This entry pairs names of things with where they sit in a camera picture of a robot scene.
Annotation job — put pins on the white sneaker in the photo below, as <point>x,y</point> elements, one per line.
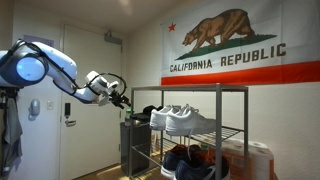
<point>157,120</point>
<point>186,123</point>

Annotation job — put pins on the black door lock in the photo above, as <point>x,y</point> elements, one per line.
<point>67,109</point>

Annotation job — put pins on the white round wall device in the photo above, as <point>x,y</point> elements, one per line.
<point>34,108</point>

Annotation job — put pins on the white door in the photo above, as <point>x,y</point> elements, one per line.
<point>93,143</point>

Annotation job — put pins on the small green item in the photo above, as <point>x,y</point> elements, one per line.
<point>204,146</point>

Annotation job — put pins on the paper towel pack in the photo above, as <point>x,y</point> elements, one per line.
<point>260,160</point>

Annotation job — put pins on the California Republic flag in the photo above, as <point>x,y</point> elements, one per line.
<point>233,70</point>

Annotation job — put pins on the grey door closer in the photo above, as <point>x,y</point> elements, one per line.
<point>113,38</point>

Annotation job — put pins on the black cap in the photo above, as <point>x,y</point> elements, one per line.
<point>150,110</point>

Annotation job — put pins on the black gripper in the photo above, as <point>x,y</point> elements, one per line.
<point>115,97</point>

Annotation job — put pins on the navy sneaker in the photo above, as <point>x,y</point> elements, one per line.
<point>171,160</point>
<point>193,170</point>

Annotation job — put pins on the grey hanging cloth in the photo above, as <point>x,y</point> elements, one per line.
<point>11,133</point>

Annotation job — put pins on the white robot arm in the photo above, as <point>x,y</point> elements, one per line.
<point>56,60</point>

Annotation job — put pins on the white wall light switch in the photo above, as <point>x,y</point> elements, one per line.
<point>50,105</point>

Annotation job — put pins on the green bottle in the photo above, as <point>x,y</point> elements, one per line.
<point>128,118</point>

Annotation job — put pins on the paper wall notice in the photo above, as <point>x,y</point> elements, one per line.
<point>43,39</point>

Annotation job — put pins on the grey metal shoe rack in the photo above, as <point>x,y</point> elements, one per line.
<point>218,133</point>

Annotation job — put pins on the grey bin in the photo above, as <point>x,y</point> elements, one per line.
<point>136,146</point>

